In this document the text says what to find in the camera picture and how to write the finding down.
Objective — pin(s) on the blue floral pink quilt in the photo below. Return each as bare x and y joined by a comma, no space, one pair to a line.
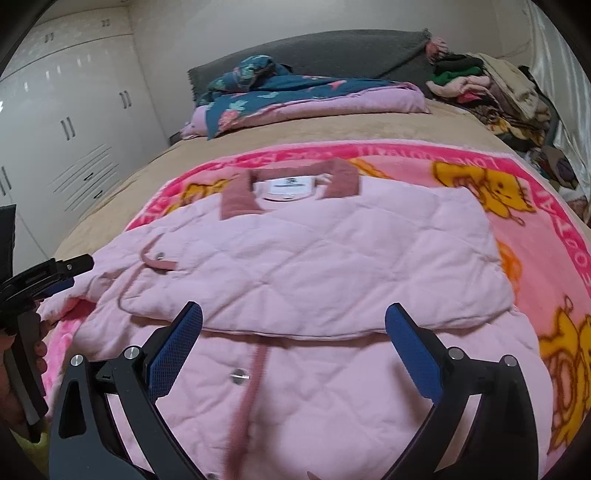
286,94

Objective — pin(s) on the grey padded headboard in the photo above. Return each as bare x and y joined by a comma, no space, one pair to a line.
351,55

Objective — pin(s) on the pile of mixed clothes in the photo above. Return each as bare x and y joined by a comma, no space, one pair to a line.
498,92

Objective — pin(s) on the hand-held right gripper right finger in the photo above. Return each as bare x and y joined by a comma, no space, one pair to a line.
413,355

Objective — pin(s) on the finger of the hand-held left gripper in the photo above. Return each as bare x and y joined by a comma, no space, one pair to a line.
69,264
61,285

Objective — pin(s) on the white wardrobe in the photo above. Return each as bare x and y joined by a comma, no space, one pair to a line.
69,120

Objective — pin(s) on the pink quilted jacket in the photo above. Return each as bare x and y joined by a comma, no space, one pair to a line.
300,277

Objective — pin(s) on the beige bedspread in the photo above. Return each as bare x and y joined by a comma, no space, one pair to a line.
323,127

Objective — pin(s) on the person's left hand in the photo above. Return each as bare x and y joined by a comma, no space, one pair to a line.
40,357

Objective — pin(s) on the white satin curtain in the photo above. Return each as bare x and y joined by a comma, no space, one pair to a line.
561,69

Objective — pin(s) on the pink printed bear blanket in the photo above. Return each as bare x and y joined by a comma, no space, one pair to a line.
545,258

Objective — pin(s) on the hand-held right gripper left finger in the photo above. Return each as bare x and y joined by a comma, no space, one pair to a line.
178,350

